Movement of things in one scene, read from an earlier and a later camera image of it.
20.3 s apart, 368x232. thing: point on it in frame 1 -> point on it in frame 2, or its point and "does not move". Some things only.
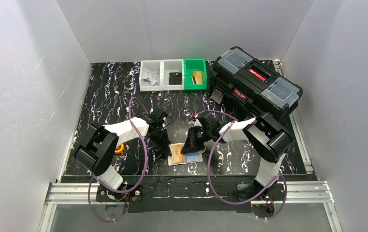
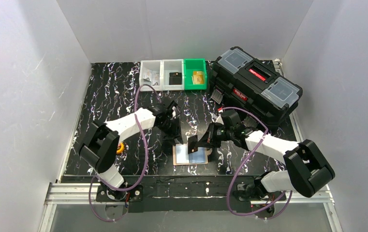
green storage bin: [194, 65] does not move
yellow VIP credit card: [176, 149] -> [198, 77]
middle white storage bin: [171, 65] does not move
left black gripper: [159, 136] -> [173, 130]
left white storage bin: [151, 75] does not move
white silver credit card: [155, 79] does not move
